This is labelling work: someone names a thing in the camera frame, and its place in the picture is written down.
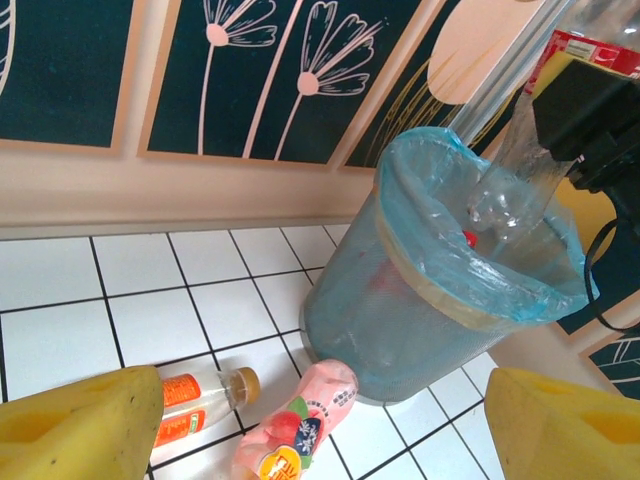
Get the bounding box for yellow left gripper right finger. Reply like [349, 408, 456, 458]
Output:
[484, 367, 640, 480]

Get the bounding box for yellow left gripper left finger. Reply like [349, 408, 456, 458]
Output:
[0, 365, 165, 480]

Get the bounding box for clear cola bottle red label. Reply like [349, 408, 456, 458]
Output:
[462, 0, 640, 251]

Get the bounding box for pink peach drink bottle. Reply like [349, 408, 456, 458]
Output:
[230, 358, 360, 480]

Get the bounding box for blue plastic bin liner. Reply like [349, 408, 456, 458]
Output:
[372, 127, 601, 332]

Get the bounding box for white bottle orange label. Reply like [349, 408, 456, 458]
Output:
[149, 367, 261, 464]

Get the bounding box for silver wire mesh bin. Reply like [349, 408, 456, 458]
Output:
[299, 127, 601, 407]

